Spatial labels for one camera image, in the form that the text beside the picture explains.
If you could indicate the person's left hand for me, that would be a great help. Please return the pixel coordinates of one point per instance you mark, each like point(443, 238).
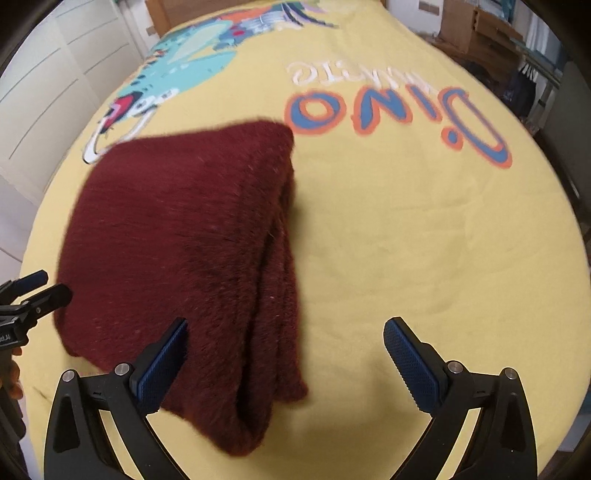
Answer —
point(10, 374)

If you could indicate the wooden drawer unit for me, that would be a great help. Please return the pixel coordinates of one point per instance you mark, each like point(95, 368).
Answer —
point(478, 33)

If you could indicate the dark red knitted sweater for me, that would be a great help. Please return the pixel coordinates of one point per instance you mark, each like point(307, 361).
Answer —
point(192, 226)

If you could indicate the yellow dinosaur print bedspread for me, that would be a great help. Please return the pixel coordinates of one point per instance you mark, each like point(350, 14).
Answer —
point(419, 195)

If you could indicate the white wardrobe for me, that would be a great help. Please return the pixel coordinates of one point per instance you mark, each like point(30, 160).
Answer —
point(62, 72)

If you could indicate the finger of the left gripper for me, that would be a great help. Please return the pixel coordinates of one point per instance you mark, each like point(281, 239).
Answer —
point(26, 284)
point(44, 303)

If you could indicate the wooden headboard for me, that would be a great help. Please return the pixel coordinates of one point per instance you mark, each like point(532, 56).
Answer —
point(165, 15)

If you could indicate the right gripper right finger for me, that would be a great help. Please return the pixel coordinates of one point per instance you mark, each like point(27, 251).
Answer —
point(502, 444)

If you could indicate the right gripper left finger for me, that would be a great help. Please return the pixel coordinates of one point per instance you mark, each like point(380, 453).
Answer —
point(77, 445)

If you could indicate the dark hanging bag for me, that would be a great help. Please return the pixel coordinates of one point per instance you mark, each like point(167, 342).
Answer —
point(520, 92)

